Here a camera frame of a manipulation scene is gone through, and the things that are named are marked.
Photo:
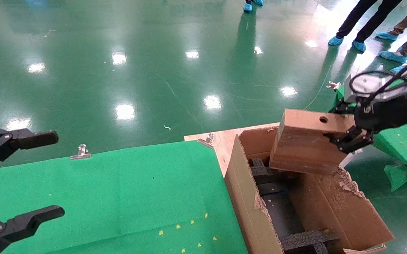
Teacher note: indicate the silver camera mount bracket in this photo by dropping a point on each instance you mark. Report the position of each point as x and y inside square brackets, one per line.
[397, 94]

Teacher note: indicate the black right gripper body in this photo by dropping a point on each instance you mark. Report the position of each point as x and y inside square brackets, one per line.
[394, 113]

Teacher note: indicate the notched black foam block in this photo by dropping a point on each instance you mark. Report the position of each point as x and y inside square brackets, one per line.
[259, 170]

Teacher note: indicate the green cloth with clips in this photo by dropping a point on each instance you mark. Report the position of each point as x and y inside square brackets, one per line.
[404, 141]

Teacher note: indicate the silver binder clip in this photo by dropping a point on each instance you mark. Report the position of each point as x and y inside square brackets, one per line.
[81, 152]
[334, 85]
[207, 141]

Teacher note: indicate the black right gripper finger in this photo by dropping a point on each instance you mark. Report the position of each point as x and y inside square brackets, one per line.
[351, 141]
[346, 107]

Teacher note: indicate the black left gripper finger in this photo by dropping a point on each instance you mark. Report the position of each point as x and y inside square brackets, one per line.
[19, 138]
[19, 224]

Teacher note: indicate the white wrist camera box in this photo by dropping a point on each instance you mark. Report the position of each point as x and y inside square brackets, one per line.
[365, 84]

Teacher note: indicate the small cardboard box with hole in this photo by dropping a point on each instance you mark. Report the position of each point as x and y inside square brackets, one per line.
[302, 148]

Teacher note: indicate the person legs black trousers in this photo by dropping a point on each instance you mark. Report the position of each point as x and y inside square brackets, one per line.
[369, 17]

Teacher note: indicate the black foam bar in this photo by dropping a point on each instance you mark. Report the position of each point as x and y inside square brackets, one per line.
[305, 240]

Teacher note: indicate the white metal support leg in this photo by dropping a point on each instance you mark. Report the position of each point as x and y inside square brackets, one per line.
[352, 158]

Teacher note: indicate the black foam base sheet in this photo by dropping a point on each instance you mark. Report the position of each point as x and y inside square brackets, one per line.
[284, 215]

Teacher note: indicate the large green table cloth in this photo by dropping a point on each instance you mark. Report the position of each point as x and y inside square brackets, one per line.
[101, 194]

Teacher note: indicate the blue shoe cover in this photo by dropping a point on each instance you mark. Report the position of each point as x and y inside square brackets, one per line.
[359, 46]
[398, 68]
[394, 56]
[335, 40]
[247, 7]
[258, 1]
[387, 35]

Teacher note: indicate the large open cardboard carton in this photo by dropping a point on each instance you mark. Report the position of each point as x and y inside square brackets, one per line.
[341, 215]

